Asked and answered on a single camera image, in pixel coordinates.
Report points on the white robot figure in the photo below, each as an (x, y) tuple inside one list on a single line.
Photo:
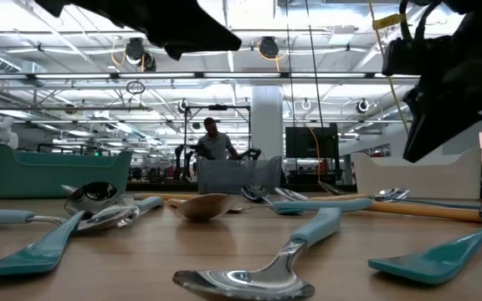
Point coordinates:
[(0, 131)]

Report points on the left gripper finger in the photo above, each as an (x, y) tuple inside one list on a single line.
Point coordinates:
[(176, 52), (195, 29)]

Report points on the grey translucent plastic bin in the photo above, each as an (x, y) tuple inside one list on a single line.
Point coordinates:
[(224, 175)]

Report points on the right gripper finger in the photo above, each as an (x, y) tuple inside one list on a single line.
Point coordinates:
[(437, 121)]

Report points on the yellow tape tag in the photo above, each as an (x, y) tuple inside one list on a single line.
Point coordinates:
[(387, 21)]

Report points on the ceiling light strip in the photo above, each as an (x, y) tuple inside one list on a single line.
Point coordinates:
[(157, 75)]

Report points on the black monitor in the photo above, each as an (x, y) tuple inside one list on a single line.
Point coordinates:
[(304, 142)]

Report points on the black camera rig frame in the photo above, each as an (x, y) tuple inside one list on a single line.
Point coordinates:
[(218, 107)]

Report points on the teal plastic bin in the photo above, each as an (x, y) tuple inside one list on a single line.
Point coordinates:
[(57, 175)]

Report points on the white building column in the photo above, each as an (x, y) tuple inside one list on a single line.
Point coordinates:
[(267, 121)]

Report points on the black background robot arm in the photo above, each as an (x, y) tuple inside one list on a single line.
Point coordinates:
[(178, 156), (252, 154)]

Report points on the white plastic bin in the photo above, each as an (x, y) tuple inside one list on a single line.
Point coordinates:
[(425, 177)]

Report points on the person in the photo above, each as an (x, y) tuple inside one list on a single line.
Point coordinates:
[(216, 144)]

